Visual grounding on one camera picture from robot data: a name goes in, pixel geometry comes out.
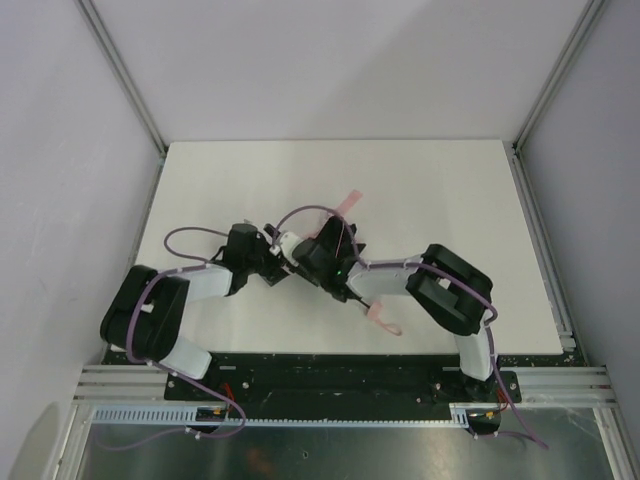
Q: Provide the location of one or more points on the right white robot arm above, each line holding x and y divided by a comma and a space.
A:
456, 295

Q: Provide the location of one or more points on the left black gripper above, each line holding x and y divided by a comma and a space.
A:
272, 270

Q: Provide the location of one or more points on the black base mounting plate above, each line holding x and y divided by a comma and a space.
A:
305, 388

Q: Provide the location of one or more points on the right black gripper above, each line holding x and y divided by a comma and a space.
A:
343, 232

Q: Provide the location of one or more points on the aluminium frame post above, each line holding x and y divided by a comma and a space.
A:
116, 63
572, 48

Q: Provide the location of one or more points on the aluminium frame rail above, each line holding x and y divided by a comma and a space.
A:
568, 380

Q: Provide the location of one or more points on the pink folding umbrella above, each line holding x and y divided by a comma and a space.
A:
350, 200

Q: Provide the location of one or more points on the right aluminium frame post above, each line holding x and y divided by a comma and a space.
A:
572, 48

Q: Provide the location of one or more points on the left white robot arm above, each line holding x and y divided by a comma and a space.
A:
145, 316

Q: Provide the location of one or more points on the left aluminium frame post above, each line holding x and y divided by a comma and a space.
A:
116, 63

